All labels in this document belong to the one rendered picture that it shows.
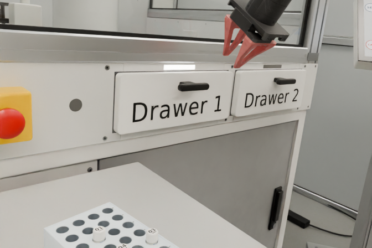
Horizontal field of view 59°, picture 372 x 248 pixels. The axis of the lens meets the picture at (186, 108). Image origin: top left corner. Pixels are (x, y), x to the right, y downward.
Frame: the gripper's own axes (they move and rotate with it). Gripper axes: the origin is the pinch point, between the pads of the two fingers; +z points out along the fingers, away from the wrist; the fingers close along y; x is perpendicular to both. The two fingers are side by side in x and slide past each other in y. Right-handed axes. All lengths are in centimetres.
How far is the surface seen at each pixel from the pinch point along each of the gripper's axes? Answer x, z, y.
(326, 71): -152, 44, 37
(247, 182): -25.5, 37.6, -10.6
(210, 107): -4.2, 14.7, 0.9
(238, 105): -13.9, 15.2, 0.4
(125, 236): 30.6, 6.0, -21.0
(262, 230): -37, 54, -22
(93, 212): 31.5, 9.1, -16.1
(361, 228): -89, 59, -39
